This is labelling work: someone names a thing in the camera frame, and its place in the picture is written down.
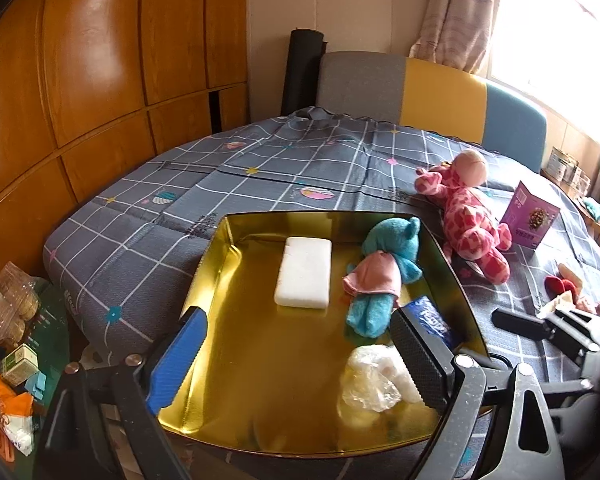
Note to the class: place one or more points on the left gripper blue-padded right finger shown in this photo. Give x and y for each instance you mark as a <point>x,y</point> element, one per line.
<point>426,357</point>

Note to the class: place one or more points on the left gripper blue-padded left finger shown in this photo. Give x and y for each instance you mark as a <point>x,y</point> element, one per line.
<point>171,360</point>

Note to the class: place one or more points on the blue tissue packet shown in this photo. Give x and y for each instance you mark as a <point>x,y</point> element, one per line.
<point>431,320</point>

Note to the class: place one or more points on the clear plastic bag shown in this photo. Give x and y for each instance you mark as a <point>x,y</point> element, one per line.
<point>376,378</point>

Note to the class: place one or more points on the gold metal tin tray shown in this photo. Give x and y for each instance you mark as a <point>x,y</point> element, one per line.
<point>267,378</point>

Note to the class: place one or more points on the teal plush bear pink dress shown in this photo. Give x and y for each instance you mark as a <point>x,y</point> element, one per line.
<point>375,284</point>

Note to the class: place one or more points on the white sponge block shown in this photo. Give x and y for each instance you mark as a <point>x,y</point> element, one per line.
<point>303,280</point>

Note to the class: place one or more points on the cream knitted cloth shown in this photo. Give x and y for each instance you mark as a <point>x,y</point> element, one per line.
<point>560,302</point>

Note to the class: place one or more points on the grey checkered bed quilt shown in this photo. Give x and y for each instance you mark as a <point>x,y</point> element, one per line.
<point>126,258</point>

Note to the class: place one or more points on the wooden side desk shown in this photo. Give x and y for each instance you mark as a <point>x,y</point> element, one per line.
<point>575,196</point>

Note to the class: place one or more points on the teal toy on desk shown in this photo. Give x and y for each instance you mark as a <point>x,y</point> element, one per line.
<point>592,206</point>

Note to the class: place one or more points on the purple cardboard box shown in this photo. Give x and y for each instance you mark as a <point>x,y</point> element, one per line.
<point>531,212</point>

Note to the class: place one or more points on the green glass side table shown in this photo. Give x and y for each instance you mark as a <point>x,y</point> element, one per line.
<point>47,334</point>

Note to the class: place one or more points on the pink giraffe plush toy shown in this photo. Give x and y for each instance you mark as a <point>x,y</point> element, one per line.
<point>469,227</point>

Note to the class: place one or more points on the small white green box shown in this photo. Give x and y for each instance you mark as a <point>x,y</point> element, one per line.
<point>19,365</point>

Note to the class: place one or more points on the metal tins on desk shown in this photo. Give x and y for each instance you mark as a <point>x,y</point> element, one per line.
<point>566,169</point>

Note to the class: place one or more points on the clear plastic food container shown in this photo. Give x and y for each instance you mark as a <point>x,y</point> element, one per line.
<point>19,303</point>

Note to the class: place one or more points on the orange snack packet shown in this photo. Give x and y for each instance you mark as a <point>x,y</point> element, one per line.
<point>16,423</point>

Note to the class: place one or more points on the grey yellow blue headboard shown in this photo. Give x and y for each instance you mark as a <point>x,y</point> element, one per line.
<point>433,97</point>

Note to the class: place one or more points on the wooden wardrobe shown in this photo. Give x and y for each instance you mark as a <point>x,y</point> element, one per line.
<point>91,89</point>

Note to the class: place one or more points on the black rolled mat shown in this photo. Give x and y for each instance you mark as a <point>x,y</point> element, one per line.
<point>305,51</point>

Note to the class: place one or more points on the pink patterned curtain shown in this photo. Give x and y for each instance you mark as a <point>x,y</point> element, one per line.
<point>456,33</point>

